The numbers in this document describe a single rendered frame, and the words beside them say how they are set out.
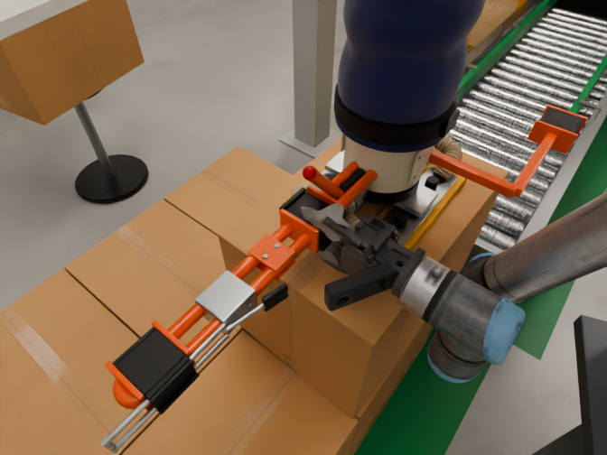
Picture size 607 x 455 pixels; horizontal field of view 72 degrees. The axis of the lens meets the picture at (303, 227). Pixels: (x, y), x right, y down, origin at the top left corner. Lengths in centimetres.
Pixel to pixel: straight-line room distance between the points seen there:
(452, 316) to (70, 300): 113
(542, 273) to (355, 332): 31
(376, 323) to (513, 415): 116
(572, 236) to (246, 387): 84
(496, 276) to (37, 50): 176
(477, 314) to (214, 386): 75
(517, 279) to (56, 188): 245
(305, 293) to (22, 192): 223
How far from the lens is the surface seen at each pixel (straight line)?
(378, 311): 80
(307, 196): 77
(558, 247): 68
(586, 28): 322
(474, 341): 65
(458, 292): 65
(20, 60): 196
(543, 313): 215
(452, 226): 97
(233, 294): 64
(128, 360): 62
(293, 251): 69
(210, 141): 277
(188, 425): 117
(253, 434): 114
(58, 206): 264
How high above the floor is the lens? 164
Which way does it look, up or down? 49 degrees down
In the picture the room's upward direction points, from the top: straight up
